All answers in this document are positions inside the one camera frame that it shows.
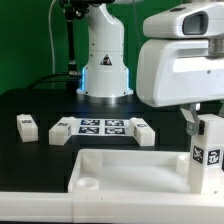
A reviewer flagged fiducial marker sheet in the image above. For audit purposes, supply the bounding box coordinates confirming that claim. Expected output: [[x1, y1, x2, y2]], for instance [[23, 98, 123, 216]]
[[72, 118, 132, 136]]

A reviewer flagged white cable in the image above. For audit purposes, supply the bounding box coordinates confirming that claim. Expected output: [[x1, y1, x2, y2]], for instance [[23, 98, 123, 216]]
[[48, 0, 58, 90]]

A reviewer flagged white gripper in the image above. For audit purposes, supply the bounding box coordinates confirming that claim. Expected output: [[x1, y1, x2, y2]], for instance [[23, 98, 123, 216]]
[[136, 40, 224, 136]]

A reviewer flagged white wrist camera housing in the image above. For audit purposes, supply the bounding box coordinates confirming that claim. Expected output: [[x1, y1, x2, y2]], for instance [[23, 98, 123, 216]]
[[143, 2, 224, 39]]

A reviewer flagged black camera stand pole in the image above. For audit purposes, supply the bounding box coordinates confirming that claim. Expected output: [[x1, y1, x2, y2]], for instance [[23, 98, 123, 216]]
[[59, 0, 91, 78]]

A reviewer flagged white front fence bar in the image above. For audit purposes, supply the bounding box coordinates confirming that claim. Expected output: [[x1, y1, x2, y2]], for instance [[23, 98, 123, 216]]
[[0, 192, 224, 224]]

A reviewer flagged white desk top tray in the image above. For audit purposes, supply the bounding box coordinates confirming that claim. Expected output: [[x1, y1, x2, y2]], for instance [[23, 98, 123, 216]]
[[68, 148, 224, 198]]

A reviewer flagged black cable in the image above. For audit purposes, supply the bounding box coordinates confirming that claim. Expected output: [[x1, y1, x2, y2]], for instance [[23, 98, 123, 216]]
[[26, 73, 81, 90]]

